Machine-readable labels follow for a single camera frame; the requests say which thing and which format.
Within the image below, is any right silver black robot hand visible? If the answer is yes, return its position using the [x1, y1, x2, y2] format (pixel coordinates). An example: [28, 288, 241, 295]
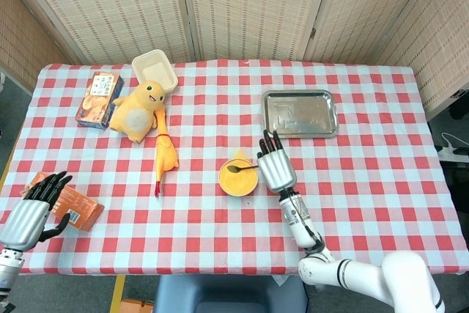
[256, 129, 298, 194]

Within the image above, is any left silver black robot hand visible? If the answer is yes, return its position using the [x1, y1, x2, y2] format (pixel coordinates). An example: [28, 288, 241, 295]
[0, 170, 73, 252]

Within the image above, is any dark metal spoon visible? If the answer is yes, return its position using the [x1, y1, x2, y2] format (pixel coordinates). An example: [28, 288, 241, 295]
[226, 164, 259, 174]

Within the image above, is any yellow-orange powder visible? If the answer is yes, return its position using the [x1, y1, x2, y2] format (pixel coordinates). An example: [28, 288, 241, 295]
[221, 159, 257, 194]

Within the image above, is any cream round bowl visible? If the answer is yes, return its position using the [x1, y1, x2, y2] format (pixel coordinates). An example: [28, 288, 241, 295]
[218, 157, 259, 197]

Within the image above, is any flat orange carton box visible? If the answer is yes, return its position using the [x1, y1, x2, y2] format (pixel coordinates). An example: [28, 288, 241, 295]
[22, 172, 106, 233]

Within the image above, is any stainless steel tray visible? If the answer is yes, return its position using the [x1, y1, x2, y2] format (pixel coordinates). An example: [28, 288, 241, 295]
[261, 89, 339, 140]

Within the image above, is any red white checkered tablecloth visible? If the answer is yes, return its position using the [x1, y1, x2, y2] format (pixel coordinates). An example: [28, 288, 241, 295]
[0, 58, 469, 277]

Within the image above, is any yellow rubber chicken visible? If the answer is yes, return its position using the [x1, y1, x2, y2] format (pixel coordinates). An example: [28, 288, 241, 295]
[152, 103, 180, 199]

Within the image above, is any blue chair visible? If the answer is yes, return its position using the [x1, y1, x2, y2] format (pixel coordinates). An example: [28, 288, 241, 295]
[153, 274, 311, 313]

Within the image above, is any small orange floor box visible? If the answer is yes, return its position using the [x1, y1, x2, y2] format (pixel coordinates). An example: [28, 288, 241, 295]
[119, 298, 155, 313]

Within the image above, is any orange blue biscuit box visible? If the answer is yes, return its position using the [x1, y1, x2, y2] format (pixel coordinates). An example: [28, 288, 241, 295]
[75, 71, 125, 130]

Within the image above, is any yellow plush toy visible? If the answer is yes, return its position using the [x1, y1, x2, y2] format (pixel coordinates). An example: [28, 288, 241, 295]
[109, 80, 166, 144]

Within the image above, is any beige takeaway container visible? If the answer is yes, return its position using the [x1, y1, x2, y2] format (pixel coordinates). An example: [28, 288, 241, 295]
[131, 48, 180, 95]

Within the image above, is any woven folding screen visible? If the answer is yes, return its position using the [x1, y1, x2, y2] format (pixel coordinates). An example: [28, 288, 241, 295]
[0, 0, 469, 119]

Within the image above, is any black case by table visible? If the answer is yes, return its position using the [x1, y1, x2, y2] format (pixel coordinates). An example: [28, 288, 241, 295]
[439, 158, 469, 215]

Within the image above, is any black equipment by screen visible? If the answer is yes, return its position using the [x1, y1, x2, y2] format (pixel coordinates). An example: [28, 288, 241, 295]
[447, 89, 469, 120]

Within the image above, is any right arm wiring cable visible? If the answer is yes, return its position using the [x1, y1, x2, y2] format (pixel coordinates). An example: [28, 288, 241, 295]
[287, 194, 326, 251]

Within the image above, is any white cable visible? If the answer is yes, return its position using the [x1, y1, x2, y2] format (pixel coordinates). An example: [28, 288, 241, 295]
[440, 132, 462, 149]

